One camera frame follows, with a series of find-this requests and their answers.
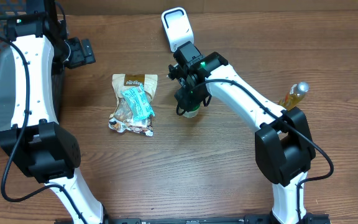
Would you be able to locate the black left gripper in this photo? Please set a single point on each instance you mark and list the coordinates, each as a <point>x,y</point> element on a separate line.
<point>81,58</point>

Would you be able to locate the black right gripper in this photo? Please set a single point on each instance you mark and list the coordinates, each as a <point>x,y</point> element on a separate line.
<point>191,102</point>

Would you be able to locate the green lid white jar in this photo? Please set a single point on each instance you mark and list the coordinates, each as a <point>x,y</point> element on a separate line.
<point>192,113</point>

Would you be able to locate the teal snack packet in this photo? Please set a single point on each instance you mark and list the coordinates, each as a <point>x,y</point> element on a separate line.
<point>137,100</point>

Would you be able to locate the beige Pantree snack pouch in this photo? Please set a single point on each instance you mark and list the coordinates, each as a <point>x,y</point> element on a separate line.
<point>121,120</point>

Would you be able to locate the yellow Vim liquid bottle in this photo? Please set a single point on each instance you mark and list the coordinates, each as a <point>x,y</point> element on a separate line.
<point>297,92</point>

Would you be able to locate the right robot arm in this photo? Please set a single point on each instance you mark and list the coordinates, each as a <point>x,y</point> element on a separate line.
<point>283,151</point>

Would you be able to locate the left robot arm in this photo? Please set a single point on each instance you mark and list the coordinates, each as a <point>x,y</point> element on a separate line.
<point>36,143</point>

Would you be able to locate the white barcode scanner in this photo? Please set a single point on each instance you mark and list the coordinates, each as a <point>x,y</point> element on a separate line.
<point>177,27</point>

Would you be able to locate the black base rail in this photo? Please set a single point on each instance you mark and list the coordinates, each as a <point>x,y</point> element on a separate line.
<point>191,221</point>

